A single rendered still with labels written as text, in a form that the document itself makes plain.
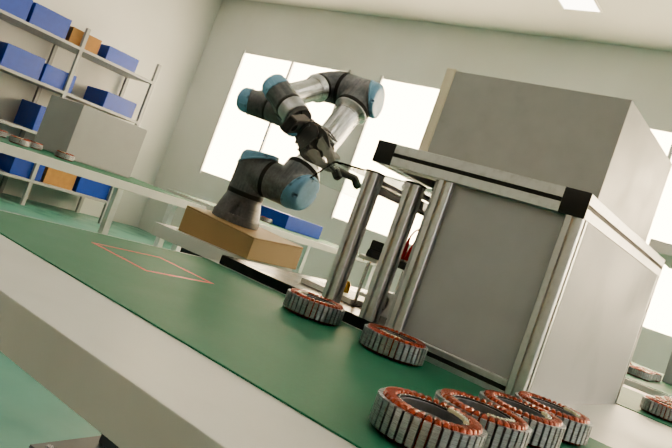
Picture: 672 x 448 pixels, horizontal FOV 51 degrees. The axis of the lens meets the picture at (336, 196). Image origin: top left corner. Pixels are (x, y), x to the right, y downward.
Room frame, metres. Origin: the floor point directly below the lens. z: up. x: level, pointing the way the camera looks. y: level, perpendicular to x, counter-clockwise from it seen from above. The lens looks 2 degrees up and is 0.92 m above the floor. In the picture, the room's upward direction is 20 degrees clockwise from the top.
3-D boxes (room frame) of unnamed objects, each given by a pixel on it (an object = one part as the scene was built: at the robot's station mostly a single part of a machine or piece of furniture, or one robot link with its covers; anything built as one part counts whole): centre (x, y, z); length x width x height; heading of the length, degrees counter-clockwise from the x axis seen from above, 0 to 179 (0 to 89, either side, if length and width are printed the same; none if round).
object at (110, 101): (8.14, 2.85, 1.37); 0.42 x 0.42 x 0.19; 54
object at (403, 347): (1.17, -0.17, 0.77); 0.11 x 0.11 x 0.04
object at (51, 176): (7.86, 3.08, 0.39); 0.40 x 0.36 x 0.21; 52
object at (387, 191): (1.68, -0.25, 1.03); 0.62 x 0.01 x 0.03; 143
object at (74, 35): (7.62, 3.26, 1.87); 0.40 x 0.36 x 0.17; 52
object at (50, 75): (7.51, 3.33, 1.38); 0.42 x 0.36 x 0.20; 51
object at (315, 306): (1.28, -0.03, 0.77); 0.11 x 0.11 x 0.04
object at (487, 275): (1.24, -0.29, 0.91); 0.28 x 0.03 x 0.32; 53
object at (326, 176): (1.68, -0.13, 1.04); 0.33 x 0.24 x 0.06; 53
